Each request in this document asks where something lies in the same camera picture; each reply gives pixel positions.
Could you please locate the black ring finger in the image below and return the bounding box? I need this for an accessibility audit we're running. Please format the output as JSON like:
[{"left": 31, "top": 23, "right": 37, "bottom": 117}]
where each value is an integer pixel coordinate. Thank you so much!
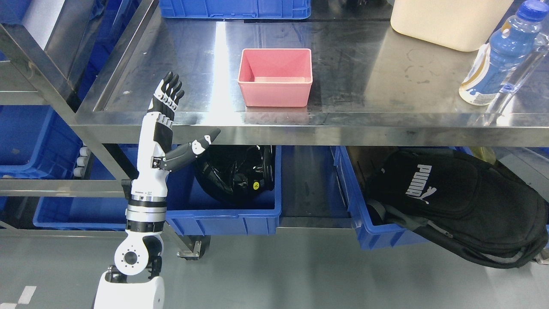
[{"left": 155, "top": 75, "right": 180, "bottom": 117}]

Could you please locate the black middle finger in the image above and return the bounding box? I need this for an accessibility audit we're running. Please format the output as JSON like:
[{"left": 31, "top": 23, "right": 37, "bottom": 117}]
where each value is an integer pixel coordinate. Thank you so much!
[{"left": 164, "top": 82, "right": 182, "bottom": 118}]

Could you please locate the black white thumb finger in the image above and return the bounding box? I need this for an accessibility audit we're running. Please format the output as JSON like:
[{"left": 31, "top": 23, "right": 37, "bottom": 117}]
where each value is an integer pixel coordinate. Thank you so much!
[{"left": 154, "top": 128, "right": 221, "bottom": 172}]

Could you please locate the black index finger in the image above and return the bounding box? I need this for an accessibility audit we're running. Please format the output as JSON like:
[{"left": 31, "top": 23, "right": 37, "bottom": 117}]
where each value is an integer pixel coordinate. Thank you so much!
[{"left": 167, "top": 89, "right": 185, "bottom": 122}]

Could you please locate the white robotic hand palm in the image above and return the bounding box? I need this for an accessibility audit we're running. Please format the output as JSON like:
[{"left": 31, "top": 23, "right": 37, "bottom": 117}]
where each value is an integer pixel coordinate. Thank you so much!
[{"left": 131, "top": 112, "right": 169, "bottom": 202}]

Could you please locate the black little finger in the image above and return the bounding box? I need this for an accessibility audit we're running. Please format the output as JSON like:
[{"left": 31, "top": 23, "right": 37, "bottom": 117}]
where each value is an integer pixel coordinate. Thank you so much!
[{"left": 148, "top": 72, "right": 173, "bottom": 114}]

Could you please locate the pink plastic storage box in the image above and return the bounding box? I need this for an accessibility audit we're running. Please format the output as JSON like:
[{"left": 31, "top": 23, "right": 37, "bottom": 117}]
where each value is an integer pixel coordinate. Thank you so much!
[{"left": 237, "top": 48, "right": 313, "bottom": 108}]

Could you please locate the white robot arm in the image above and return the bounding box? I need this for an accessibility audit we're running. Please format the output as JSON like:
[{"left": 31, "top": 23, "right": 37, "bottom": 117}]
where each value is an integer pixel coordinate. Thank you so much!
[{"left": 93, "top": 72, "right": 220, "bottom": 309}]

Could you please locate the blue bin left shelf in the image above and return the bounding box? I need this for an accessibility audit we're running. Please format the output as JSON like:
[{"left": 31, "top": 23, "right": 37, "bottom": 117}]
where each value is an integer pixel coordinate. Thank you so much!
[{"left": 0, "top": 106, "right": 82, "bottom": 179}]

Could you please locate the stainless steel shelf rack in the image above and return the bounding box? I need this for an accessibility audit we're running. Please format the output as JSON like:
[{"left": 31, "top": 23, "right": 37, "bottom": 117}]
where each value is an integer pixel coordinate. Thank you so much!
[{"left": 0, "top": 0, "right": 160, "bottom": 241}]

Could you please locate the cream plastic container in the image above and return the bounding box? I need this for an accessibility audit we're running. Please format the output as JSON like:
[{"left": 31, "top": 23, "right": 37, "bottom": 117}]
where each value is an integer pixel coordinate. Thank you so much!
[{"left": 390, "top": 0, "right": 513, "bottom": 52}]

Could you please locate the blue bin holding helmet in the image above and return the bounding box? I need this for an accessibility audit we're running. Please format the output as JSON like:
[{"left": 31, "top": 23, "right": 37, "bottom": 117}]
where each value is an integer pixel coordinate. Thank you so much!
[{"left": 166, "top": 146, "right": 282, "bottom": 236}]

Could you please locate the black helmet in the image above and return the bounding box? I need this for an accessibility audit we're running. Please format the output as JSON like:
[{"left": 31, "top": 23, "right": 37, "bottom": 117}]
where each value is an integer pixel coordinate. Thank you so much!
[{"left": 192, "top": 145, "right": 276, "bottom": 206}]

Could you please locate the blue bin on tabletop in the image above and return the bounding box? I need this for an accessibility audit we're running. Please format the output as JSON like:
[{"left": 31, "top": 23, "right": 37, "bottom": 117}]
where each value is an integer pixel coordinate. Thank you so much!
[{"left": 158, "top": 0, "right": 312, "bottom": 20}]

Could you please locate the blue bin lower left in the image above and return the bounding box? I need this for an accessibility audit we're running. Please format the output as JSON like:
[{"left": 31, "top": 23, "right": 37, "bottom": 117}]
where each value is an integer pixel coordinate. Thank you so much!
[{"left": 33, "top": 196, "right": 127, "bottom": 231}]

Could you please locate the stainless steel table cart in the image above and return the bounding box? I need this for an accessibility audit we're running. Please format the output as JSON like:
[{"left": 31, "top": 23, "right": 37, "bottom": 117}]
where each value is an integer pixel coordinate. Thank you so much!
[{"left": 75, "top": 0, "right": 549, "bottom": 260}]

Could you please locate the blue bin holding backpack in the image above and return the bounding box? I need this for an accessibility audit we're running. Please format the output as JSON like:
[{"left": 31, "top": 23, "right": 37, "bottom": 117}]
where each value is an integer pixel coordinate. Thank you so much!
[{"left": 334, "top": 146, "right": 549, "bottom": 251}]

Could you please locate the black Puma backpack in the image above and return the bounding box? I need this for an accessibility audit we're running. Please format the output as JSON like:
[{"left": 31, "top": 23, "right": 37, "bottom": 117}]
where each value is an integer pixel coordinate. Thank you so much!
[{"left": 365, "top": 147, "right": 548, "bottom": 269}]

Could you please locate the blue sports drink bottle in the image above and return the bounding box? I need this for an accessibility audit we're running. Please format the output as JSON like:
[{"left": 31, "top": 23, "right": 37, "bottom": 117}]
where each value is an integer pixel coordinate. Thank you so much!
[{"left": 459, "top": 0, "right": 549, "bottom": 106}]

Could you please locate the clear water bottle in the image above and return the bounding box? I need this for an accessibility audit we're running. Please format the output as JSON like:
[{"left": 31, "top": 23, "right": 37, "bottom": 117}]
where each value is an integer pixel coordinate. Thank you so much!
[{"left": 480, "top": 33, "right": 548, "bottom": 126}]

